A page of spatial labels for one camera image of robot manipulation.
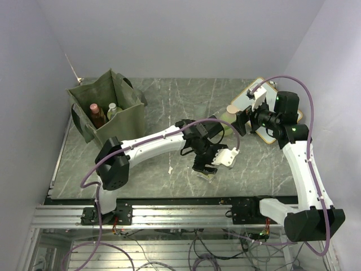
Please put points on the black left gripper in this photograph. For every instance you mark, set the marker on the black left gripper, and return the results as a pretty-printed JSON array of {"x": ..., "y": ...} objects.
[{"x": 199, "y": 165}]

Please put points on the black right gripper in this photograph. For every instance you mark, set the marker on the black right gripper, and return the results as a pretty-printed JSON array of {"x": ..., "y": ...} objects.
[{"x": 243, "y": 116}]

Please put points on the clear square bottle yellow contents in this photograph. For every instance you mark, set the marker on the clear square bottle yellow contents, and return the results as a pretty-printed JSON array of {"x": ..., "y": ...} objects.
[{"x": 206, "y": 177}]

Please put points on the green bottle pink pump cap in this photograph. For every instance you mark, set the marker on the green bottle pink pump cap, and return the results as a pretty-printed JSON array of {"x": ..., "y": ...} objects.
[{"x": 228, "y": 115}]

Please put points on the yellow-green lotion bottle white cap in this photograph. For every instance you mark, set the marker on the yellow-green lotion bottle white cap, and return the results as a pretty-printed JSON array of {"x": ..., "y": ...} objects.
[{"x": 112, "y": 110}]

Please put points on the orange soap bottle pink cap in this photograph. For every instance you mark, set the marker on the orange soap bottle pink cap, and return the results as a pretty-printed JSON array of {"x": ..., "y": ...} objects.
[{"x": 97, "y": 115}]

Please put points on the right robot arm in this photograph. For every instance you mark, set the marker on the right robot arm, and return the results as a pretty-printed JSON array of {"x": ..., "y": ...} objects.
[{"x": 315, "y": 218}]

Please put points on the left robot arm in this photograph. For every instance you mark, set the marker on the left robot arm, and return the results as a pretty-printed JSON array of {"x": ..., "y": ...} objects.
[{"x": 116, "y": 158}]

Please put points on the green canvas bag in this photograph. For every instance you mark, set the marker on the green canvas bag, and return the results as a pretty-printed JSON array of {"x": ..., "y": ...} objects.
[{"x": 111, "y": 87}]

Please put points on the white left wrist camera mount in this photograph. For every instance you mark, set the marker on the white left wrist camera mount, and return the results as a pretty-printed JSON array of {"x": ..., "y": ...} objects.
[{"x": 225, "y": 157}]

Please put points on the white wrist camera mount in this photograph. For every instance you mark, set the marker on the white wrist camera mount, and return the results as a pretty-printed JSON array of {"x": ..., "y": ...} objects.
[
  {"x": 257, "y": 95},
  {"x": 225, "y": 157}
]

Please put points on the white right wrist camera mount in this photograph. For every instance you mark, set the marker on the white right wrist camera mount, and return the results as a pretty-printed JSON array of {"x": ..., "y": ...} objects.
[{"x": 257, "y": 95}]

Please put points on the aluminium rail frame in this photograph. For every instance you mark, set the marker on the aluminium rail frame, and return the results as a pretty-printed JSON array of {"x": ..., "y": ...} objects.
[{"x": 154, "y": 213}]

